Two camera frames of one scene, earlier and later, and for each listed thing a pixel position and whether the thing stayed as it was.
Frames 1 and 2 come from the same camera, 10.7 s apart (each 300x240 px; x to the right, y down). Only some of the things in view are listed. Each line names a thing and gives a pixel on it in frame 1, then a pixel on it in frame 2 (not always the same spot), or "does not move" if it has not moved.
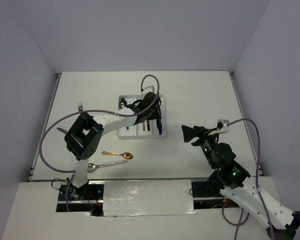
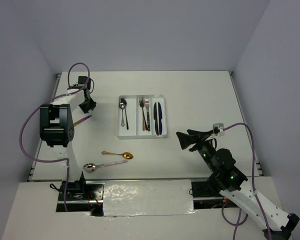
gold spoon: x=126 y=155 does not move
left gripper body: x=153 y=114 -> x=87 y=105
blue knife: x=160 y=121 does not move
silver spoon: x=122 y=105 does not move
